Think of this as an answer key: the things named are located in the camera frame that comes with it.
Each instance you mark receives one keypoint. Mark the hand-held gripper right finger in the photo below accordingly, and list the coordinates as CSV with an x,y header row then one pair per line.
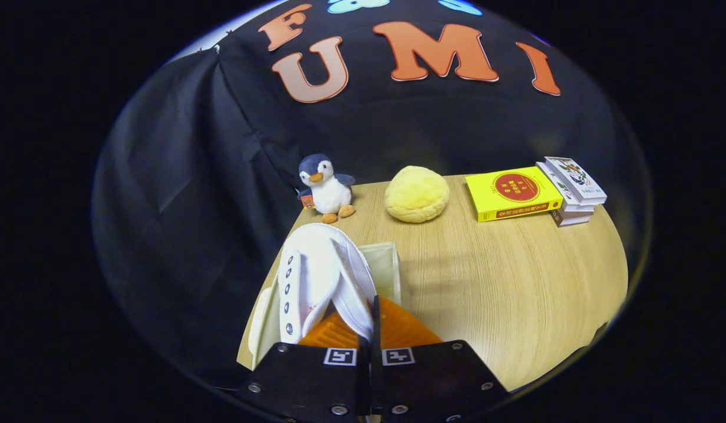
x,y
375,329

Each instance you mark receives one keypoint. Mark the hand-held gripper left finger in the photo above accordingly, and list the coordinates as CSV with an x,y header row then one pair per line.
x,y
310,382

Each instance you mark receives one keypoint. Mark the cream fabric storage box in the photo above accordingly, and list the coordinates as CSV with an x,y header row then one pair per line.
x,y
385,270

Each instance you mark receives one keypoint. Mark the white canvas shoe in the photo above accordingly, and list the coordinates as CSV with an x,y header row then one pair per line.
x,y
321,270

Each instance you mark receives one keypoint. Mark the yellow round plush cushion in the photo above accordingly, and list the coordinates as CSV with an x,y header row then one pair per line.
x,y
417,194

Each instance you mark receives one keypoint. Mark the penguin plush toy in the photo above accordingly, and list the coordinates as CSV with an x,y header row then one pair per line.
x,y
331,191

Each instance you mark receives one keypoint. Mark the yellow book with red circle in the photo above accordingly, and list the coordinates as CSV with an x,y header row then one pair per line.
x,y
512,191

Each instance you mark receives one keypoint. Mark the illustrated white book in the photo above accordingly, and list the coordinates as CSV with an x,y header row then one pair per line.
x,y
576,179

